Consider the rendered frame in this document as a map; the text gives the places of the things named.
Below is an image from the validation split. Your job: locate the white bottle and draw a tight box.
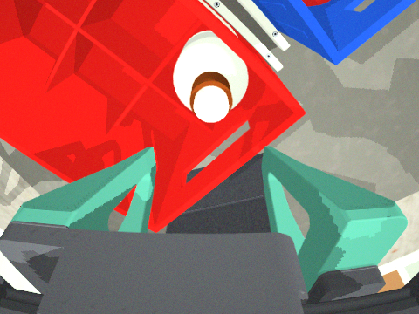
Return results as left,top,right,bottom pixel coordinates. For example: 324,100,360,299
173,30,249,122

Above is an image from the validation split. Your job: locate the red crate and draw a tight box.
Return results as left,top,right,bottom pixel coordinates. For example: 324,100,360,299
0,0,306,233

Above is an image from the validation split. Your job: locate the blue plastic bottle crate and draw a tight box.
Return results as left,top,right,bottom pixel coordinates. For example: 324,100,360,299
251,0,416,65

